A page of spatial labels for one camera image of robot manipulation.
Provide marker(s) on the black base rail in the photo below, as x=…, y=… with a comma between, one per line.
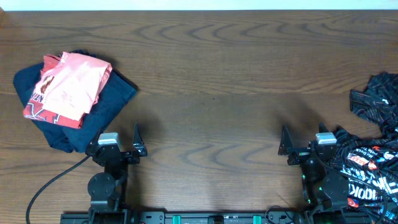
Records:
x=270, y=217

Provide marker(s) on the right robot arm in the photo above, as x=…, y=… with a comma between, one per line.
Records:
x=323, y=188

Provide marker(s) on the red printed folded shirt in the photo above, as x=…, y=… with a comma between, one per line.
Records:
x=68, y=88

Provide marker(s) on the black printed cycling jersey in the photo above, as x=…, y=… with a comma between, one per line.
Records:
x=371, y=164

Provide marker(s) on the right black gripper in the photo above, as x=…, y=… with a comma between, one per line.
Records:
x=287, y=148

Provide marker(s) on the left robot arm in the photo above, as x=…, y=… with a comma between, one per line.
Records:
x=107, y=189

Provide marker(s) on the navy blue folded garment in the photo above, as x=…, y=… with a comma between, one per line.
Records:
x=117, y=92

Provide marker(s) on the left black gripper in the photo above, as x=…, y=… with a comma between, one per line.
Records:
x=138, y=148

